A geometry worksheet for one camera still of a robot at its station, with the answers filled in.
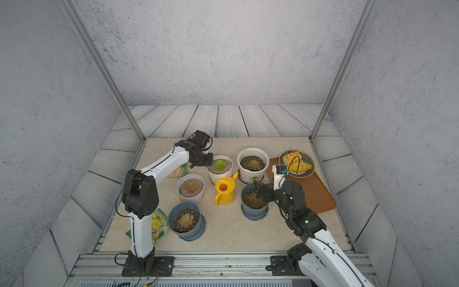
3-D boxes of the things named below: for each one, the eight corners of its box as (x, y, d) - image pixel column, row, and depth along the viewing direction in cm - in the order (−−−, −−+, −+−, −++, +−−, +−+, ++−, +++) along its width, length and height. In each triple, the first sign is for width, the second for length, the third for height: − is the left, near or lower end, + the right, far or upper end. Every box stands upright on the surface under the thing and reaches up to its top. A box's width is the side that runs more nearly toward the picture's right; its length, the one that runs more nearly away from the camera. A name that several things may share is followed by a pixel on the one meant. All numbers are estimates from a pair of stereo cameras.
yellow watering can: (216, 207, 91) (214, 196, 83) (218, 184, 100) (216, 172, 92) (238, 207, 91) (238, 196, 83) (238, 184, 100) (238, 172, 92)
